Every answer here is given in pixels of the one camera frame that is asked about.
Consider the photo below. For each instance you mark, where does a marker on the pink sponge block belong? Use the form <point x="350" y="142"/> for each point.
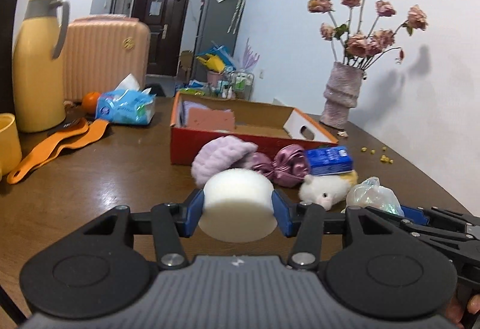
<point x="210" y="120"/>

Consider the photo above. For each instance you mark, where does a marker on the blue milk carton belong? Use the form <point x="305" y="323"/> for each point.
<point x="328" y="161"/>

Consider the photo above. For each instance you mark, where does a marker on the white round sponge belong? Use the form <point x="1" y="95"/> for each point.
<point x="237" y="206"/>

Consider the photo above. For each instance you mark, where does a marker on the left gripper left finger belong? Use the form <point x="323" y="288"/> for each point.
<point x="172" y="222"/>

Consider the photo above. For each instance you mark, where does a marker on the dried pink flowers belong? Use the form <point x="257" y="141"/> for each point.
<point x="358" y="41"/>

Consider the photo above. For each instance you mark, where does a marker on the orange cardboard box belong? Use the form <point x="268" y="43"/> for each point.
<point x="270" y="126"/>

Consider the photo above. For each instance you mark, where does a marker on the purple satin scrunchie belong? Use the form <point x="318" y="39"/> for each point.
<point x="290" y="166"/>
<point x="260" y="163"/>

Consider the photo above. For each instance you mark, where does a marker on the lavender fluffy headband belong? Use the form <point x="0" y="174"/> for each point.
<point x="219" y="155"/>

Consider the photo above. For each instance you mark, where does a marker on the pink ribbed suitcase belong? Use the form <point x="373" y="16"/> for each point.
<point x="101" y="50"/>

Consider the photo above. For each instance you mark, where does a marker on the right hand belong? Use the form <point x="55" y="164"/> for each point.
<point x="455" y="310"/>

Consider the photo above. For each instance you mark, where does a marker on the yellow thermos jug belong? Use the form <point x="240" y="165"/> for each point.
<point x="38" y="67"/>

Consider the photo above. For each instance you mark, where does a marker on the clear plastic bag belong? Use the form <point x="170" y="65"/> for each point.
<point x="371" y="193"/>

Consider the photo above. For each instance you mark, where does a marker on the blue tissue pack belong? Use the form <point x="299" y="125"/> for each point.
<point x="127" y="104"/>

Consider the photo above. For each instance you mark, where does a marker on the yellow mug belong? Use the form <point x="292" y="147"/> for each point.
<point x="10" y="149"/>

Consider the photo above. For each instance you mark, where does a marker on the white yellow plush toy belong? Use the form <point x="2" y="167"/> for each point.
<point x="327" y="190"/>

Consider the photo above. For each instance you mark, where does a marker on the pink textured vase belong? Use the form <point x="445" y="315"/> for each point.
<point x="341" y="93"/>

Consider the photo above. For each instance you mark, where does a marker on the grey refrigerator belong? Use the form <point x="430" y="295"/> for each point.
<point x="214" y="21"/>

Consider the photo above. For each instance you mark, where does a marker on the wire storage cart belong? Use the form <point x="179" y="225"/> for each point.
<point x="239" y="85"/>

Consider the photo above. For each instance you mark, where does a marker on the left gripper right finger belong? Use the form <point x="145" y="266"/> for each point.
<point x="305" y="223"/>

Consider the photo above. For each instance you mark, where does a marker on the orange fruit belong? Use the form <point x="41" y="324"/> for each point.
<point x="89" y="102"/>

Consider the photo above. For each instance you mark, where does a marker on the dark brown entrance door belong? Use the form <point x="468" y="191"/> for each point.
<point x="165" y="20"/>

